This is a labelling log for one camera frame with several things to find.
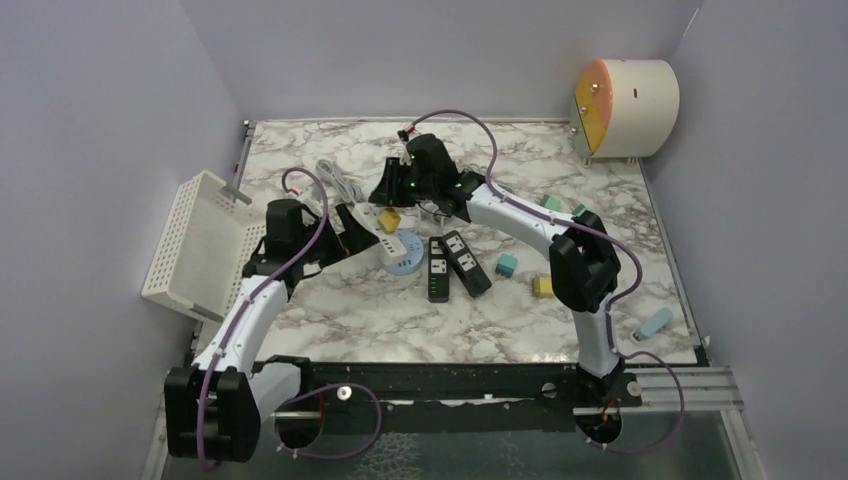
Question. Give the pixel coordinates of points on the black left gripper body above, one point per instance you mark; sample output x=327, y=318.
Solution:
x=326, y=249

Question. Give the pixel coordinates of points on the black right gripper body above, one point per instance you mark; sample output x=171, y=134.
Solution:
x=421, y=191

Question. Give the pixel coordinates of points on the yellow cube plug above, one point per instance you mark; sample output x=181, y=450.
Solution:
x=389, y=220
x=542, y=287

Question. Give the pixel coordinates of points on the white power strip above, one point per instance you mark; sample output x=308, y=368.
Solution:
x=368, y=216

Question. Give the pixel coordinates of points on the round light blue power socket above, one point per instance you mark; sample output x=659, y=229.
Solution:
x=410, y=262

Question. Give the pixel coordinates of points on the black power strip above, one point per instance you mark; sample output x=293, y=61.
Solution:
x=438, y=275
x=465, y=264

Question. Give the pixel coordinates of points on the teal cube plug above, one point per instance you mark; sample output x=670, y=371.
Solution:
x=506, y=265

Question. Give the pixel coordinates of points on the green cube plug pair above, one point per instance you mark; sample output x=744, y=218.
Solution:
x=579, y=210

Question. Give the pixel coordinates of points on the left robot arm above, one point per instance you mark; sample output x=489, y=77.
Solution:
x=215, y=406

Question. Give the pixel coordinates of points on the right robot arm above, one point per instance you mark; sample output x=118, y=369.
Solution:
x=584, y=267

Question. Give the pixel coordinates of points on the white perforated plastic basket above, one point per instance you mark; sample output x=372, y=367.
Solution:
x=209, y=236

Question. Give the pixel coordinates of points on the white cylindrical drum device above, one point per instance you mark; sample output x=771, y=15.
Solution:
x=623, y=109

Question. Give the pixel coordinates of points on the light blue usb stick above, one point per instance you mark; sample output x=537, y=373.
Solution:
x=648, y=328

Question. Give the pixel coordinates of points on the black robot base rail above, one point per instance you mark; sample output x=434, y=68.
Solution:
x=359, y=398

